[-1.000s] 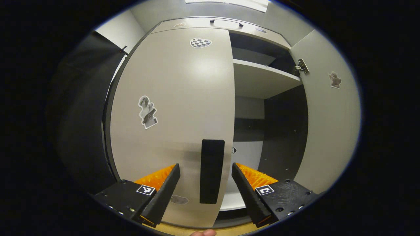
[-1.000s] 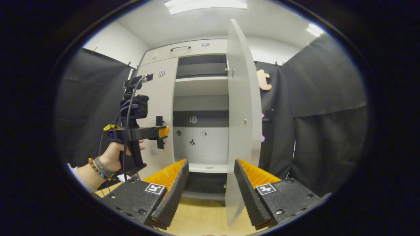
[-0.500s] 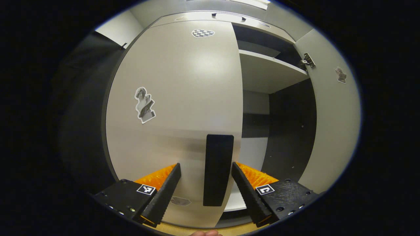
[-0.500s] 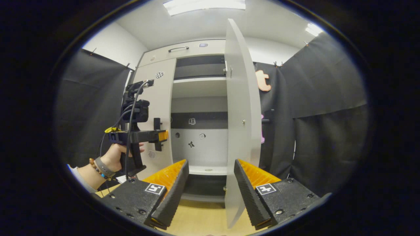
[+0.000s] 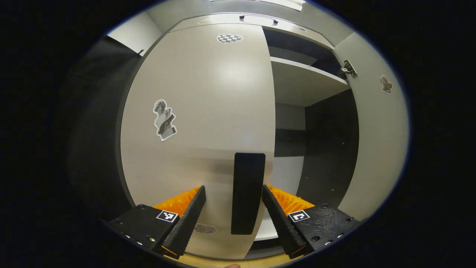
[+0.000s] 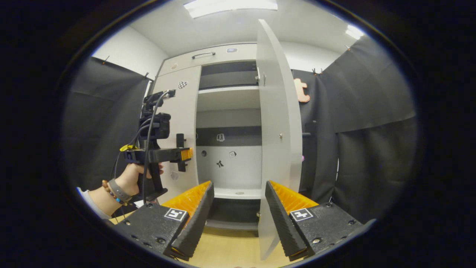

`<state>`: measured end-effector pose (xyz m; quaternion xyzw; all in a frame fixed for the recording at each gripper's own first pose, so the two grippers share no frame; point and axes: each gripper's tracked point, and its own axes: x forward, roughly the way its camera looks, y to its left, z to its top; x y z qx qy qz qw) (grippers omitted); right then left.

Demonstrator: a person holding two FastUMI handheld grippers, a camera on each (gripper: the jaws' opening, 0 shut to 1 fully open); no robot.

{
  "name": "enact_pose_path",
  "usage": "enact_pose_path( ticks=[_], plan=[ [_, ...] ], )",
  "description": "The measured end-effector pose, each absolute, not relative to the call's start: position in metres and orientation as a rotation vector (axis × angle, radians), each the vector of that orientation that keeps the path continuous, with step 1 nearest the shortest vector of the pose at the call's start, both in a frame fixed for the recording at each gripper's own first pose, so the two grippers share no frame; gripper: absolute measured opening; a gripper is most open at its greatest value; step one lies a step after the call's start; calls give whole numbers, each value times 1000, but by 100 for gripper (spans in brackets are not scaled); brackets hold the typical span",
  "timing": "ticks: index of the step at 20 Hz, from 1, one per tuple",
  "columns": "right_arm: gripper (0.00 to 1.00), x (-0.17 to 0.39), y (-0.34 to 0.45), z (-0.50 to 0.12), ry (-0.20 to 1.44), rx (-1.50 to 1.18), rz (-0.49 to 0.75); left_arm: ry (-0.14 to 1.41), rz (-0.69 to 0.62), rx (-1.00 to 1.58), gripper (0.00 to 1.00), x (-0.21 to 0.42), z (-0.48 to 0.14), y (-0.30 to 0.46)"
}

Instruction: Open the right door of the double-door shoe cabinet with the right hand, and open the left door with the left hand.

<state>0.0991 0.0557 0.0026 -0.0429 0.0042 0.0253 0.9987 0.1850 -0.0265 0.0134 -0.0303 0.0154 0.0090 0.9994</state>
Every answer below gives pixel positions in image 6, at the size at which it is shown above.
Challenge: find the small ceiling light panel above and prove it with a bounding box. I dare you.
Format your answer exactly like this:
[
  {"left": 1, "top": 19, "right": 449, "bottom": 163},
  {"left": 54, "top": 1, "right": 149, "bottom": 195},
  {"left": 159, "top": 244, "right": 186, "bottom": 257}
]
[{"left": 345, "top": 24, "right": 366, "bottom": 40}]

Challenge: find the beige double-door shoe cabinet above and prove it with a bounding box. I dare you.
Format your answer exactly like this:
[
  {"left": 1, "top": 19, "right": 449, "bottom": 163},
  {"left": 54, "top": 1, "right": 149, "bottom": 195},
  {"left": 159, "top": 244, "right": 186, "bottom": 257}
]
[{"left": 151, "top": 43, "right": 303, "bottom": 261}]

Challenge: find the grey wristband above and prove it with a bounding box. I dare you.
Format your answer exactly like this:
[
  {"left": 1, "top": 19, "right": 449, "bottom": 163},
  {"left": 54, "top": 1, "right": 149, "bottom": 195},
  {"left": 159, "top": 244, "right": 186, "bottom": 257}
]
[{"left": 108, "top": 178, "right": 133, "bottom": 202}]

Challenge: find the black left door handle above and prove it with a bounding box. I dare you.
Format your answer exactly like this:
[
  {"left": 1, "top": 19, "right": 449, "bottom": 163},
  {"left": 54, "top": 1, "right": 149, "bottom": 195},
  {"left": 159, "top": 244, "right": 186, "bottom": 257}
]
[{"left": 176, "top": 133, "right": 186, "bottom": 172}]

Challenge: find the beaded bracelet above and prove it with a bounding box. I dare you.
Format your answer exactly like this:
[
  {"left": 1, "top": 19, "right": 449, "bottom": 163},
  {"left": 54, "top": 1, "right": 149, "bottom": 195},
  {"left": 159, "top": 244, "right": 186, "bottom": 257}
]
[{"left": 102, "top": 180, "right": 129, "bottom": 206}]

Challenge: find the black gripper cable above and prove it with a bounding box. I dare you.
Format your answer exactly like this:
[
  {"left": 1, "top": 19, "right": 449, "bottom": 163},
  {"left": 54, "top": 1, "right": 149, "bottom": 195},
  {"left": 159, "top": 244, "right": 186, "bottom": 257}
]
[{"left": 141, "top": 89, "right": 176, "bottom": 194}]

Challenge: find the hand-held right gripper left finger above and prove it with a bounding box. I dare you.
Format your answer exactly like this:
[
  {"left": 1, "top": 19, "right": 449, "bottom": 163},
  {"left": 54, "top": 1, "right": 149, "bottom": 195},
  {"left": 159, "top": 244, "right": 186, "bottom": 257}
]
[{"left": 112, "top": 181, "right": 215, "bottom": 261}]

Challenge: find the white cabinet shelf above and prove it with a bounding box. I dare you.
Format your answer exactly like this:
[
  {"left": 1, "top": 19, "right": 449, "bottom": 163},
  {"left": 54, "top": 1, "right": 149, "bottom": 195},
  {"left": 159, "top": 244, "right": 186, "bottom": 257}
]
[
  {"left": 213, "top": 187, "right": 263, "bottom": 200},
  {"left": 196, "top": 86, "right": 261, "bottom": 112}
]

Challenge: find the black backdrop cloth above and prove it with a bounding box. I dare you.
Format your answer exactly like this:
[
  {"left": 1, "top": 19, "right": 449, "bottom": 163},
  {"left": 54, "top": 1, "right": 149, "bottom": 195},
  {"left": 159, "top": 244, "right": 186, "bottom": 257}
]
[
  {"left": 61, "top": 56, "right": 154, "bottom": 217},
  {"left": 292, "top": 35, "right": 419, "bottom": 224}
]

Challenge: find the beige cabinet door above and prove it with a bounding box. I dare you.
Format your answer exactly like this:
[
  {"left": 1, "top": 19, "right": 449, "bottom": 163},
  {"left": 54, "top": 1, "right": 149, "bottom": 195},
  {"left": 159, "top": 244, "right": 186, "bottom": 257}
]
[
  {"left": 256, "top": 19, "right": 303, "bottom": 260},
  {"left": 151, "top": 66, "right": 202, "bottom": 204}
]

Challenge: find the grey cabinet shelf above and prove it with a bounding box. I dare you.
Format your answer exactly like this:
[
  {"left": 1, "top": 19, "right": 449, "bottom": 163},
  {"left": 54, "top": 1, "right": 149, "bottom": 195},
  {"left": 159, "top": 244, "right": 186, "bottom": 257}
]
[{"left": 199, "top": 71, "right": 258, "bottom": 89}]

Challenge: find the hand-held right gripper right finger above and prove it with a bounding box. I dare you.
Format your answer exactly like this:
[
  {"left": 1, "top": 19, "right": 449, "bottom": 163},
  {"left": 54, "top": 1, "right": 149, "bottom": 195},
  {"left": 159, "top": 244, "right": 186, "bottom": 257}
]
[{"left": 265, "top": 180, "right": 365, "bottom": 261}]

